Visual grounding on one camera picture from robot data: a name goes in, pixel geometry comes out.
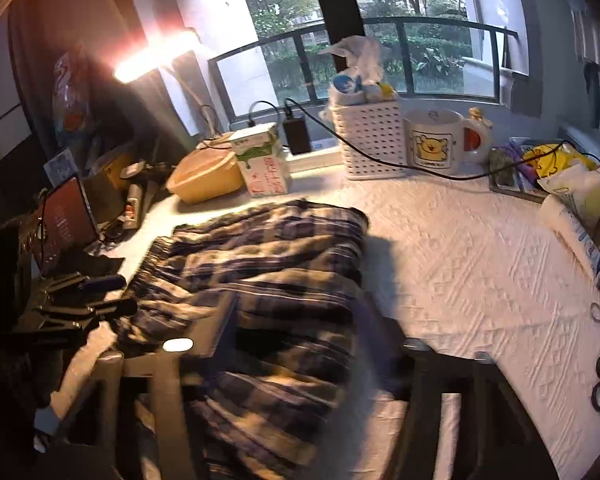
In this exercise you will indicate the black balcony railing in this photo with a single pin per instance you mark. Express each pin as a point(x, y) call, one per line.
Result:
point(416, 56)

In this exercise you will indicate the plaid flannel pants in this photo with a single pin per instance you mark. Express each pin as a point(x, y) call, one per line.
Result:
point(293, 272)

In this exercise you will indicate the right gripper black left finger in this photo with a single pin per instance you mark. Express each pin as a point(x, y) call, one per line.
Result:
point(98, 438)

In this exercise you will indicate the white plastic bag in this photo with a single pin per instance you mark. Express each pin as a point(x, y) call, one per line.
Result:
point(364, 57)

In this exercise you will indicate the white blue wipes pack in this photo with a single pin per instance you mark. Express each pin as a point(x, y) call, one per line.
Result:
point(564, 223)

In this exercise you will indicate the hanging grey clothes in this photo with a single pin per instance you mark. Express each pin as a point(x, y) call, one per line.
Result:
point(586, 31)

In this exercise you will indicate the yellow lidded food container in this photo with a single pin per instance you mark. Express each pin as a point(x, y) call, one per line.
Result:
point(205, 174)

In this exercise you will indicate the white bear mug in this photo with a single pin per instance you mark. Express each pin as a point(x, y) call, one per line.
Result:
point(444, 141)

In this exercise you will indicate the white perforated plastic basket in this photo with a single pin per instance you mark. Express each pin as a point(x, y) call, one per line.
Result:
point(372, 140)

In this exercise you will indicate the white quilted table cloth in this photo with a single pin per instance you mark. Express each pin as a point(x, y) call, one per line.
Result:
point(465, 270)

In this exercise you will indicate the tablet with red screen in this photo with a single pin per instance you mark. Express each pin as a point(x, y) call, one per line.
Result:
point(68, 222)

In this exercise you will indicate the yellow plastic bag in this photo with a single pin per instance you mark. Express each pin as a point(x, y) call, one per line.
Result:
point(549, 159)

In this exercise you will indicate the green white milk carton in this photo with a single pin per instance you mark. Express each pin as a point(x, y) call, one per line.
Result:
point(261, 159)

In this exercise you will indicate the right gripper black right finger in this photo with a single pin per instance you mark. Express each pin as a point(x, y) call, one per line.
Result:
point(460, 412)

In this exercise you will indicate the black power adapter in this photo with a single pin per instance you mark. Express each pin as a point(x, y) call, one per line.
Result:
point(297, 136)

